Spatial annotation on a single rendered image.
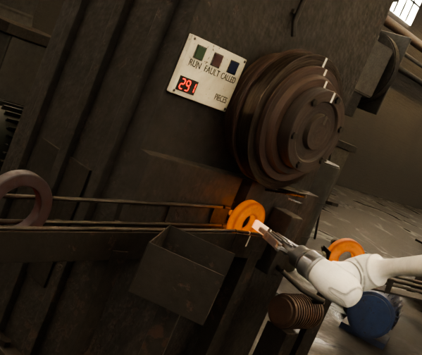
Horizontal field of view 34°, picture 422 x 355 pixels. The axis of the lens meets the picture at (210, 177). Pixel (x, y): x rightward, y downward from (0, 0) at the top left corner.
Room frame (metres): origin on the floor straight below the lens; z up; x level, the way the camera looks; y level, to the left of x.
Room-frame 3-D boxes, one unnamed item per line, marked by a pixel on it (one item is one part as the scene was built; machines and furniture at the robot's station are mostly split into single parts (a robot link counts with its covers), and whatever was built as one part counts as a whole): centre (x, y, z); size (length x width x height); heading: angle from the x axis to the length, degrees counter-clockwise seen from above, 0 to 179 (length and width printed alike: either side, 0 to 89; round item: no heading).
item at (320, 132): (2.25, -0.25, 1.11); 0.28 x 0.06 x 0.28; 140
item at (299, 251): (2.17, -0.34, 0.73); 0.09 x 0.08 x 0.07; 50
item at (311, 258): (2.12, -0.40, 0.73); 0.09 x 0.06 x 0.09; 140
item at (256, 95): (2.31, -0.17, 1.11); 0.47 x 0.06 x 0.47; 140
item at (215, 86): (2.12, 0.13, 1.15); 0.26 x 0.02 x 0.18; 140
